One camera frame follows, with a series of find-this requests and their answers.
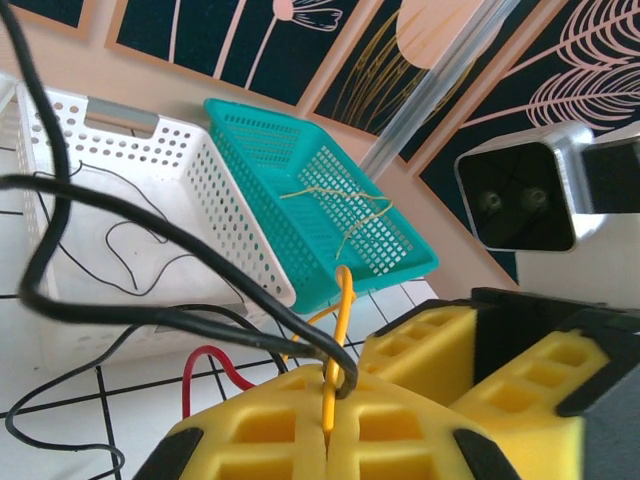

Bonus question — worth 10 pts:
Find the black wire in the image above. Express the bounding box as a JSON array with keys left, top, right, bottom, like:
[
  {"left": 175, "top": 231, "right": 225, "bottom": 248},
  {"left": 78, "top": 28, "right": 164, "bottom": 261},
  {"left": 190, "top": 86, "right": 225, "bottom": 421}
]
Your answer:
[
  {"left": 5, "top": 303, "right": 289, "bottom": 480},
  {"left": 0, "top": 0, "right": 360, "bottom": 401},
  {"left": 32, "top": 158, "right": 199, "bottom": 297}
]

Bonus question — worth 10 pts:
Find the yellow-green wire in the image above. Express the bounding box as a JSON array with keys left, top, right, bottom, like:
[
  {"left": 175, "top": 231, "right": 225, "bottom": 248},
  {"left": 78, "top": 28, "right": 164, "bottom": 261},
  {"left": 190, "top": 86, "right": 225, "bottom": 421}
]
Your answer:
[{"left": 278, "top": 186, "right": 396, "bottom": 261}]

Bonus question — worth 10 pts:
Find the red wire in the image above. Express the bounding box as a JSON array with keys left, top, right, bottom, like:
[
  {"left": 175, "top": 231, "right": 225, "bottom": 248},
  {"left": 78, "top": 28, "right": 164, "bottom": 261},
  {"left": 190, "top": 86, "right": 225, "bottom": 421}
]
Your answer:
[{"left": 181, "top": 344, "right": 257, "bottom": 422}]

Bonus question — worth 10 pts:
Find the cream perforated plastic basket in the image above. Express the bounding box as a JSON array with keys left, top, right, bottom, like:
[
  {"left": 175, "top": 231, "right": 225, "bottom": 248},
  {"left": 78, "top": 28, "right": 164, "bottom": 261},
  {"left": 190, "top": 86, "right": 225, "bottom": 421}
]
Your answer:
[{"left": 0, "top": 72, "right": 21, "bottom": 119}]

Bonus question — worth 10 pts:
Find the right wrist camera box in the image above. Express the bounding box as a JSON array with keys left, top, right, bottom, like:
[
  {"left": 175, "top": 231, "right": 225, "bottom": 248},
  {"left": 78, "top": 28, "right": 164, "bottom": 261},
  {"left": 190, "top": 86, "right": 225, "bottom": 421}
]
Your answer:
[{"left": 453, "top": 122, "right": 609, "bottom": 253}]

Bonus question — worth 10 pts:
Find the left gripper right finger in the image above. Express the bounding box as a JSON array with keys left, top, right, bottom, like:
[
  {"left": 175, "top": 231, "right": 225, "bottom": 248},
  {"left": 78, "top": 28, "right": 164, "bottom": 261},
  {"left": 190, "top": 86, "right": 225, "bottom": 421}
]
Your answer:
[{"left": 324, "top": 372, "right": 519, "bottom": 480}]

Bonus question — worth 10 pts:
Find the aluminium corner post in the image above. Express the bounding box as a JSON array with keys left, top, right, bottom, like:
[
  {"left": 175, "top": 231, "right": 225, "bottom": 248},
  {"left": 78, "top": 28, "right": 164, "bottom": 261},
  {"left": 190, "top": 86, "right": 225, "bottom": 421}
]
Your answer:
[{"left": 359, "top": 0, "right": 507, "bottom": 172}]

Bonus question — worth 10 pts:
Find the teal perforated plastic basket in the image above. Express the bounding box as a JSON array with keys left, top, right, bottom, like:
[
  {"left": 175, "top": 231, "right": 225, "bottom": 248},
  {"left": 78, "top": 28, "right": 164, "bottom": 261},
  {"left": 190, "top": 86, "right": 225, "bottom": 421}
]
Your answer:
[{"left": 202, "top": 97, "right": 440, "bottom": 315}]

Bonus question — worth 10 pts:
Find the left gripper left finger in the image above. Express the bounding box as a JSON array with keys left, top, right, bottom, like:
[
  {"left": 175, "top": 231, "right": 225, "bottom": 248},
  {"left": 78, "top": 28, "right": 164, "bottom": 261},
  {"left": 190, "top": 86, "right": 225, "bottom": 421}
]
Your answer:
[{"left": 132, "top": 363, "right": 329, "bottom": 480}]

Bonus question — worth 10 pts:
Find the yellow wire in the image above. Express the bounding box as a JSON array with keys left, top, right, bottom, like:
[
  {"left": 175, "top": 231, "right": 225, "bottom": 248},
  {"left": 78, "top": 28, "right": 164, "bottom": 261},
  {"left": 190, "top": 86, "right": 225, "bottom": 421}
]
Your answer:
[{"left": 282, "top": 264, "right": 357, "bottom": 439}]

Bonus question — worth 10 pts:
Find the white basket with grey handles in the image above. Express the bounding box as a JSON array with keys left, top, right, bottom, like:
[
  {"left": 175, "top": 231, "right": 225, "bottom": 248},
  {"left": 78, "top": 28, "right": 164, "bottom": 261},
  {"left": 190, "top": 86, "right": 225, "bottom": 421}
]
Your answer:
[{"left": 12, "top": 82, "right": 299, "bottom": 374}]

